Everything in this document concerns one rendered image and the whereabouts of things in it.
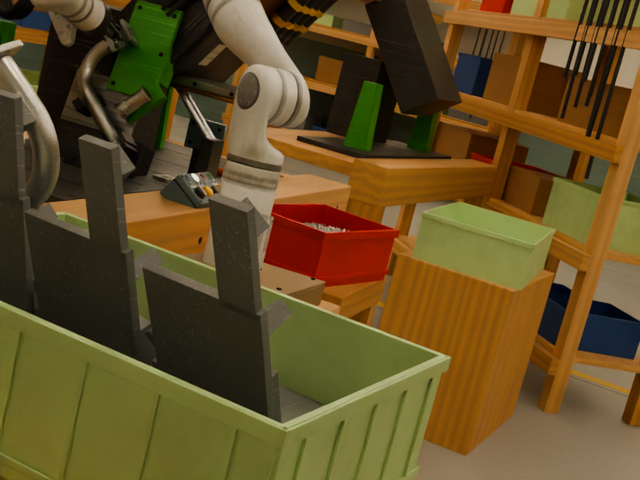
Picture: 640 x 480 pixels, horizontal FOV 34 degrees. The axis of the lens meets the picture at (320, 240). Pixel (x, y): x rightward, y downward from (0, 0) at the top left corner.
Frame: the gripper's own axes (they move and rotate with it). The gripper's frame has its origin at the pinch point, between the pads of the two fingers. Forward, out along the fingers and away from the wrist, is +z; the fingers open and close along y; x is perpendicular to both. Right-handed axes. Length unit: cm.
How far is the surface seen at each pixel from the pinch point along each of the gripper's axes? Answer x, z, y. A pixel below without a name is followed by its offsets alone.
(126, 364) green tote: -19, -110, -93
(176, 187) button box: 0.1, -5.7, -39.3
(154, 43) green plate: -5.9, 2.9, -4.1
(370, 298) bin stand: -21, 29, -71
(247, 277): -32, -108, -90
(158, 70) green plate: -4.2, 2.9, -10.3
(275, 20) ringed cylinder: -29.9, 20.6, -5.0
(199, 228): -0.1, -2.9, -48.3
